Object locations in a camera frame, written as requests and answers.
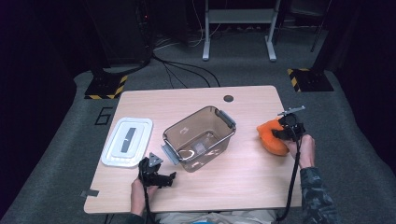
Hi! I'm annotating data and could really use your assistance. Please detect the white storage box lid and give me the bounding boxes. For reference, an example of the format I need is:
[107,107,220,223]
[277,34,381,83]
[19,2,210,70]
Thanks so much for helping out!
[101,117,154,169]

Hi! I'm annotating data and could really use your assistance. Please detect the white floor cables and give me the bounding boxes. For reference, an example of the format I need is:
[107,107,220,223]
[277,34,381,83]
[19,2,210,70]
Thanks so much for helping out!
[153,18,225,51]

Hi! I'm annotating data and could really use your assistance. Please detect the grey tape piece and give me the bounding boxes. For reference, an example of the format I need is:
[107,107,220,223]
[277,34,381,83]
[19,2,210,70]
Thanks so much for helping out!
[79,189,100,199]

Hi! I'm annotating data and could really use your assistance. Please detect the person's right hand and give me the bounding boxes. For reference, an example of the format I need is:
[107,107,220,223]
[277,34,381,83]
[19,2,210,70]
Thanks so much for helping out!
[284,133,317,162]

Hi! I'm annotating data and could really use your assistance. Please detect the left hand-held gripper cable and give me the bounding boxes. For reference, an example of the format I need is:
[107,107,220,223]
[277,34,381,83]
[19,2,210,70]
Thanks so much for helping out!
[138,161,157,224]

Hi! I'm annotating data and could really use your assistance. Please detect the orange plush toy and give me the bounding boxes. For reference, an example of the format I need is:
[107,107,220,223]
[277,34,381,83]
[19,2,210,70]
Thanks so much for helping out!
[256,116,290,158]

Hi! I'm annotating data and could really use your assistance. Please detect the brown transparent storage box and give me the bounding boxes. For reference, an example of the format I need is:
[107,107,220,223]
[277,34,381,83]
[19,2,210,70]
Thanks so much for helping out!
[160,105,237,174]

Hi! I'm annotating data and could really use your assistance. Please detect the black floor cables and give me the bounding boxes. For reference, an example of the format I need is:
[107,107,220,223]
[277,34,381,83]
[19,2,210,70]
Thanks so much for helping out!
[151,53,221,90]

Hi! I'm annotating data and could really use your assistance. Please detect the black computer tower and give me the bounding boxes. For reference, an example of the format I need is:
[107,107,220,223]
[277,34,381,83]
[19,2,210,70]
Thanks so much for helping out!
[102,0,154,67]

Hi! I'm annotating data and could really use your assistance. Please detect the hand-held gripper cable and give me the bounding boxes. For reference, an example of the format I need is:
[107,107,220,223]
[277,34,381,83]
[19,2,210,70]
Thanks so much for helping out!
[274,122,304,223]
[138,161,157,224]

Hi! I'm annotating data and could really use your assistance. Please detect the right hand-held gripper cable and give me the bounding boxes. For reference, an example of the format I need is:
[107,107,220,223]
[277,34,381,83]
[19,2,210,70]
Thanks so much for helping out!
[274,122,304,223]

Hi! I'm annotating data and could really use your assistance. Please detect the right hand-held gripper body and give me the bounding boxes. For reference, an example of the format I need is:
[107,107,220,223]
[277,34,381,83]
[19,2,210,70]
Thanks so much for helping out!
[277,105,306,141]

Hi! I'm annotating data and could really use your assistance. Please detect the black yellow-striped stand base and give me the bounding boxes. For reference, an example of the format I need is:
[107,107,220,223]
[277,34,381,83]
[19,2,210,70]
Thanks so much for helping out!
[287,67,335,93]
[84,74,129,101]

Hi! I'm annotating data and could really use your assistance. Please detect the person's left hand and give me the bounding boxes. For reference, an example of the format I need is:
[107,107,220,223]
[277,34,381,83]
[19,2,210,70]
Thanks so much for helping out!
[130,177,159,207]

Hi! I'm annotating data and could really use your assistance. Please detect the white metal desk frame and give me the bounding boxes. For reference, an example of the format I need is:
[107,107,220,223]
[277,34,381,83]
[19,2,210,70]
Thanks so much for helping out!
[202,0,283,63]

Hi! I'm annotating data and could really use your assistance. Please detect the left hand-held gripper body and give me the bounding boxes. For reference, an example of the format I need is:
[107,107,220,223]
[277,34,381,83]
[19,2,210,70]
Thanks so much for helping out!
[137,152,166,188]

